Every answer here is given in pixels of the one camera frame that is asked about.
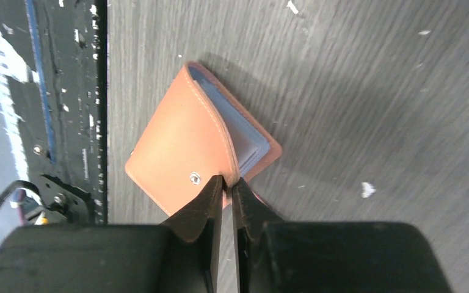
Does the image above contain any brown leather card holder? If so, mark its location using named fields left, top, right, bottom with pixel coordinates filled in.
left=125, top=61, right=282, bottom=215

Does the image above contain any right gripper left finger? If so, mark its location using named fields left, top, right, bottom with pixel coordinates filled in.
left=0, top=175, right=224, bottom=292

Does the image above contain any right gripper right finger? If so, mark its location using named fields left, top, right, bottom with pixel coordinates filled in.
left=231, top=181, right=452, bottom=292

